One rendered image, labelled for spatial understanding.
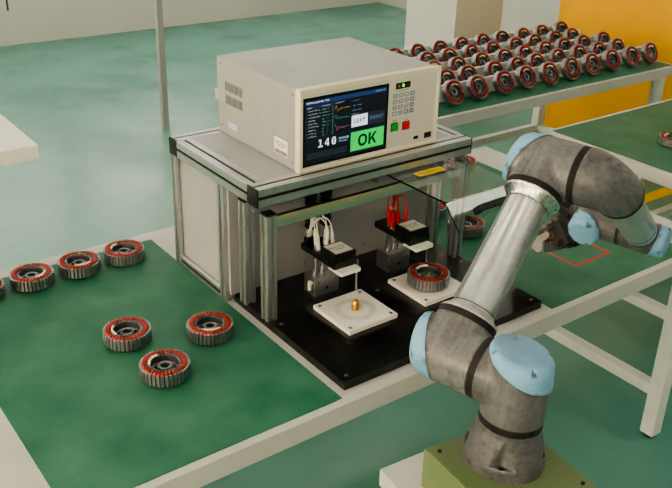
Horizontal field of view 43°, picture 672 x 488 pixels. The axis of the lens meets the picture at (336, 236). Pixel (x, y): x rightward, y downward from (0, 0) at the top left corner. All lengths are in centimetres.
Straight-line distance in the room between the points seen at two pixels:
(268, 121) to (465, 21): 405
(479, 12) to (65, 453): 487
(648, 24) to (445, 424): 328
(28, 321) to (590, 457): 183
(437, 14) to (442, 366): 472
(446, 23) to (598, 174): 446
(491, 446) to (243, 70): 112
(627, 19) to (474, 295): 426
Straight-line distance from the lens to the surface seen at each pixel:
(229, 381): 195
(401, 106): 219
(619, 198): 170
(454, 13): 600
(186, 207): 235
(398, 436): 301
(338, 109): 206
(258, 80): 214
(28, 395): 198
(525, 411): 154
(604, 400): 334
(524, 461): 159
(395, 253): 234
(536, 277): 245
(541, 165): 169
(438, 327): 158
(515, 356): 152
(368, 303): 218
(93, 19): 859
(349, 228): 238
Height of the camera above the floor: 187
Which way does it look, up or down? 26 degrees down
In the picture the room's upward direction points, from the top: 2 degrees clockwise
